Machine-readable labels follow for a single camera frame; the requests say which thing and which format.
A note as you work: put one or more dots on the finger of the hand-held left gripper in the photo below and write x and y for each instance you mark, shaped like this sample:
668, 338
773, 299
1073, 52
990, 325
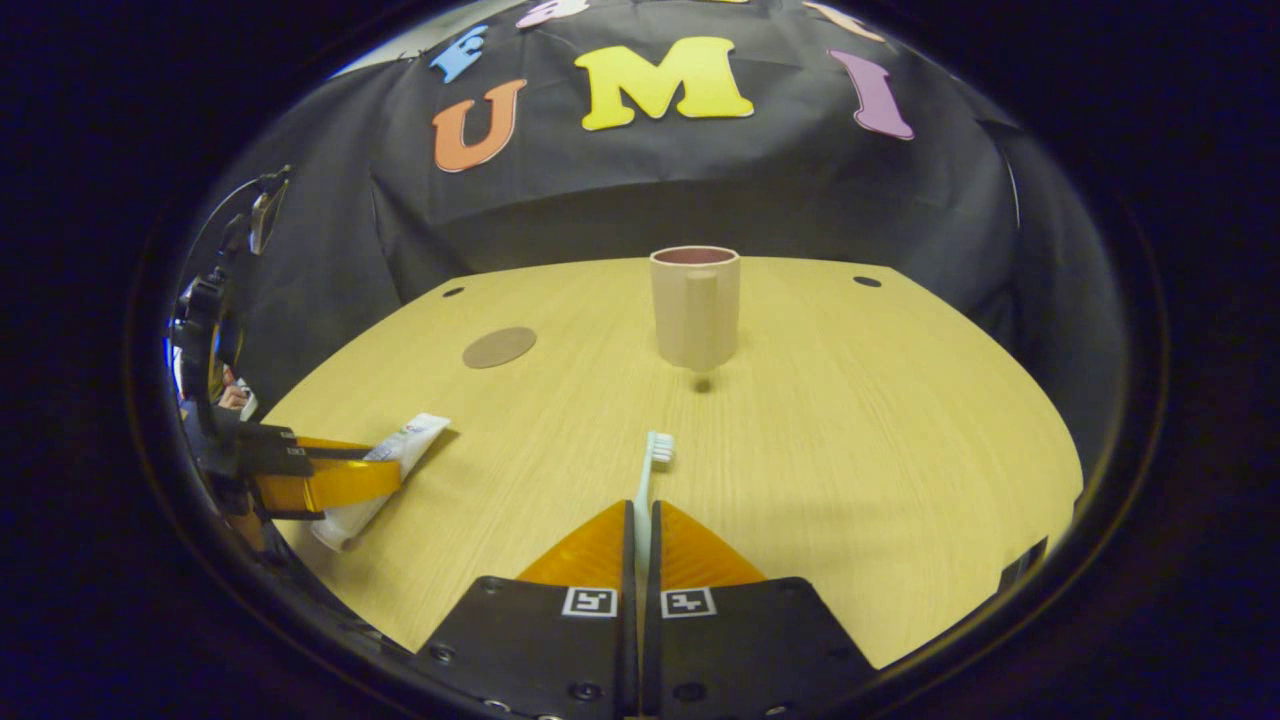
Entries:
335, 482
335, 446

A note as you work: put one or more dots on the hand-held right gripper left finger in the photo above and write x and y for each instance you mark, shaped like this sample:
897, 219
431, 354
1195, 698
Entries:
530, 650

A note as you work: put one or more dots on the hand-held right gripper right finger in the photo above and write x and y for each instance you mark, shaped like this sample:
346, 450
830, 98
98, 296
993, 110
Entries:
745, 650

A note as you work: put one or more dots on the white toothpaste tube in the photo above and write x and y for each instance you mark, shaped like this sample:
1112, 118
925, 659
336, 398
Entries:
415, 440

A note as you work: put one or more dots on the brown round coaster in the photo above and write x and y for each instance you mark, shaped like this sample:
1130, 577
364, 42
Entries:
499, 347

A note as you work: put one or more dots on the light green toothbrush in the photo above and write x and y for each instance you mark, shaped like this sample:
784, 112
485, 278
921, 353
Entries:
655, 465

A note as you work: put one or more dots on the beige cup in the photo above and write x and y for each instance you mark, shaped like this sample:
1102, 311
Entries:
695, 315

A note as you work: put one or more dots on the wooden desktop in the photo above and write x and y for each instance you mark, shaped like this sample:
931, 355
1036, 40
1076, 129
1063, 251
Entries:
850, 450

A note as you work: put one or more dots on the black backdrop cloth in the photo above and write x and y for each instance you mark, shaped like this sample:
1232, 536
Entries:
700, 190

